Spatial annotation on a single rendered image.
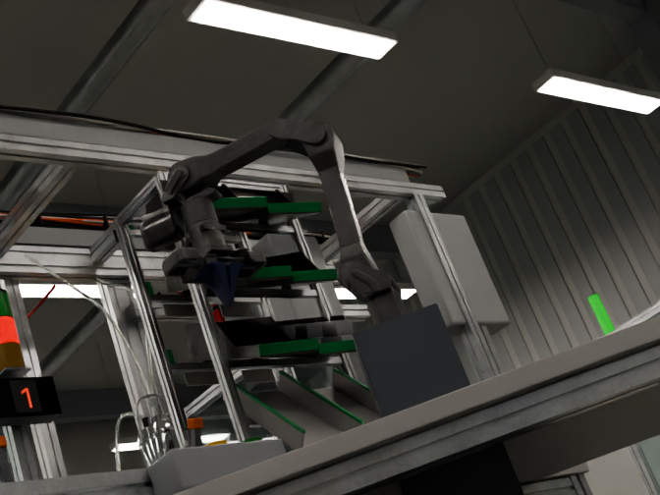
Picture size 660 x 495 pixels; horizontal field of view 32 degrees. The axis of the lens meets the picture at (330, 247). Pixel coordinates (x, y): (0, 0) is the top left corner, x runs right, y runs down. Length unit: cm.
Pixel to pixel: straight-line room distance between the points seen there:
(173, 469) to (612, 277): 1012
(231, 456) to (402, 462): 33
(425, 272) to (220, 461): 204
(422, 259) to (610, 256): 802
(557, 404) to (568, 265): 1040
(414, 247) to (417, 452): 223
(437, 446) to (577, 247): 1040
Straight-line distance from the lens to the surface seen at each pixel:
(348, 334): 229
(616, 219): 1164
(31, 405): 202
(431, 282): 365
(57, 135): 302
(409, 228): 372
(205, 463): 170
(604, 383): 155
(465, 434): 152
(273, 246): 341
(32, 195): 316
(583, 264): 1183
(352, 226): 190
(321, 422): 219
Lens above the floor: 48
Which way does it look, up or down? 23 degrees up
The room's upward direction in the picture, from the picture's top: 21 degrees counter-clockwise
